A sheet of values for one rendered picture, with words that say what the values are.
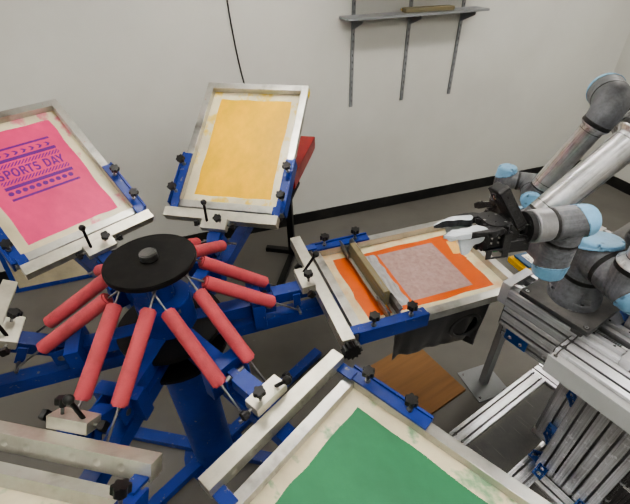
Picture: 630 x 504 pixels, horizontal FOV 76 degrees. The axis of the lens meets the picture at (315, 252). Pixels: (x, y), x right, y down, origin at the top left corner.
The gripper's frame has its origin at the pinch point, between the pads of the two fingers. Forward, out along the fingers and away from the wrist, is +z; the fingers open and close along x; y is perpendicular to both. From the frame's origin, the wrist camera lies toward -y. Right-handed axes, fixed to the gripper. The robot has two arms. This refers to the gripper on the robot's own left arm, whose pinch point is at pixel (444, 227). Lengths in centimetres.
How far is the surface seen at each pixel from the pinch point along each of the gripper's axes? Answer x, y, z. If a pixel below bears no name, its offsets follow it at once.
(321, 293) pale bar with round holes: 60, 56, 19
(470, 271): 72, 63, -53
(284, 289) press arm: 65, 55, 33
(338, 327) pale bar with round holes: 41, 58, 16
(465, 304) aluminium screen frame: 49, 63, -39
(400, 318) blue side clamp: 45, 62, -10
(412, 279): 72, 63, -25
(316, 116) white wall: 275, 28, -15
